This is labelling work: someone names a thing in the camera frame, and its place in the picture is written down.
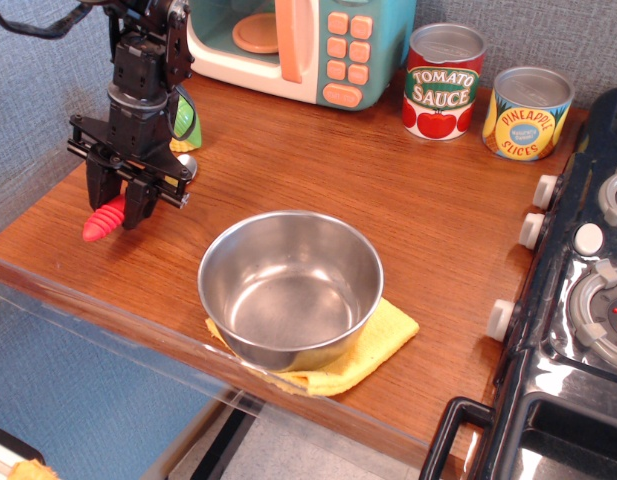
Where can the white stove knob lower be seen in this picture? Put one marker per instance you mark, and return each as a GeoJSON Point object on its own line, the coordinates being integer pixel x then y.
{"type": "Point", "coordinates": [499, 320]}

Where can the teal toy microwave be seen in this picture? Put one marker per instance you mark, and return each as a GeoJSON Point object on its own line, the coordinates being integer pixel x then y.
{"type": "Point", "coordinates": [338, 54]}

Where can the orange object at corner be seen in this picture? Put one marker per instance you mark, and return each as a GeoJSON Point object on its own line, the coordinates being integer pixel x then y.
{"type": "Point", "coordinates": [31, 470]}

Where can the yellow folded cloth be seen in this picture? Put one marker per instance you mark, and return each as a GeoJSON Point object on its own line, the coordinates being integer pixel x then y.
{"type": "Point", "coordinates": [387, 331]}

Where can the white stove knob upper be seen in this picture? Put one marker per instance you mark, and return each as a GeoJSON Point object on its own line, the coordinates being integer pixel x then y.
{"type": "Point", "coordinates": [544, 191]}

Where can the black toy stove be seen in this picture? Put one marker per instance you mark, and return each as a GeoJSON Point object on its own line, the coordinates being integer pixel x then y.
{"type": "Point", "coordinates": [554, 414]}

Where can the white stove knob middle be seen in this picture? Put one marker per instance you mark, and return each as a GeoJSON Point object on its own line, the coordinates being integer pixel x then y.
{"type": "Point", "coordinates": [530, 230]}

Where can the red-handled metal spoon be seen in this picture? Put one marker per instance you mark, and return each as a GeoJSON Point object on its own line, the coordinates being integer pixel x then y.
{"type": "Point", "coordinates": [110, 216]}

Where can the green yellow toy corn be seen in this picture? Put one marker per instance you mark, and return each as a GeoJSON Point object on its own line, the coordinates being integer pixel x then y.
{"type": "Point", "coordinates": [187, 129]}

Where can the tomato sauce can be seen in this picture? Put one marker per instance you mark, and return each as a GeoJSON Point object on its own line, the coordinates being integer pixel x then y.
{"type": "Point", "coordinates": [441, 81]}

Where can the silver metal pot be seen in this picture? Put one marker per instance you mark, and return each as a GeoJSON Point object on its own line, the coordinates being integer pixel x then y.
{"type": "Point", "coordinates": [290, 290]}

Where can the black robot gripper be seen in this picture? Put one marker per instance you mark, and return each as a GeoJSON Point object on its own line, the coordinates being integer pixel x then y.
{"type": "Point", "coordinates": [137, 132]}

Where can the white stove knob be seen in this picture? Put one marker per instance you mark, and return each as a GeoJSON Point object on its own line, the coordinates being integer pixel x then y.
{"type": "Point", "coordinates": [530, 230]}
{"type": "Point", "coordinates": [499, 320]}
{"type": "Point", "coordinates": [544, 191]}

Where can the pineapple slices can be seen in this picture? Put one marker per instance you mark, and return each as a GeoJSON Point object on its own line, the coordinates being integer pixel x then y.
{"type": "Point", "coordinates": [527, 111]}

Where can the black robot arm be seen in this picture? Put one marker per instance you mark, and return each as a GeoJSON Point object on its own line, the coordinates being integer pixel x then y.
{"type": "Point", "coordinates": [149, 46]}

